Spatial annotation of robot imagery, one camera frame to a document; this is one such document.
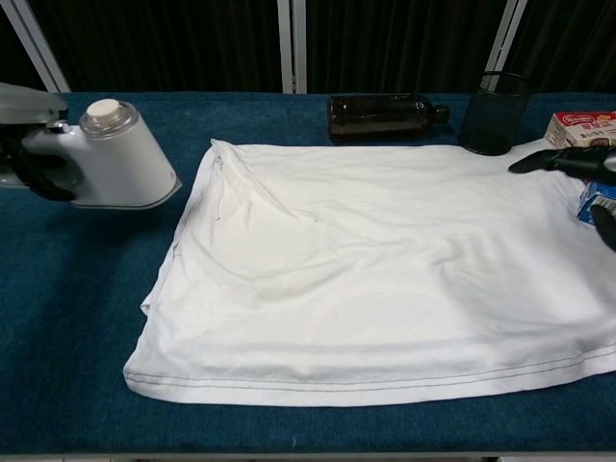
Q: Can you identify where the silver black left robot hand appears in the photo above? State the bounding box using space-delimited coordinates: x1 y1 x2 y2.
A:
0 81 76 202

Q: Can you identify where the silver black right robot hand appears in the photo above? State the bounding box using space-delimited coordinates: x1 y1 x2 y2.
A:
508 146 616 251

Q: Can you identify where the white handheld garment steamer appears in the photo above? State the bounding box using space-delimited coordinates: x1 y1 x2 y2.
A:
0 98 184 211

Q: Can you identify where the white shirt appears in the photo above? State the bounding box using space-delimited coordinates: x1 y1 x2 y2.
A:
122 138 616 409

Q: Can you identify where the red white food box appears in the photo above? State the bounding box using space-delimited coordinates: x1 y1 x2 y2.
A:
544 110 616 151

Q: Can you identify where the blue Oreo box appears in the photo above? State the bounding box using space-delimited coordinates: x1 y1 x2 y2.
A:
577 180 616 227

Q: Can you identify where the black mesh pen cup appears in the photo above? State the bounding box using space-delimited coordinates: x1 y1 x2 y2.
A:
457 70 532 157

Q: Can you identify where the blue table cloth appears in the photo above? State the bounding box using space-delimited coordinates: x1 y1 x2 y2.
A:
0 90 616 453

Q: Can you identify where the dark brown glass bottle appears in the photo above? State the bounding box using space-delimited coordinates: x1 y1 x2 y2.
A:
328 93 451 144

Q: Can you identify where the black pleated curtain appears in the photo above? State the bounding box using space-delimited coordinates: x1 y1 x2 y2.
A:
0 0 616 95

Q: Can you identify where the white frame post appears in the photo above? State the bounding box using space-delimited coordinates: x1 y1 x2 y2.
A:
484 0 528 93
277 0 308 94
0 0 73 94

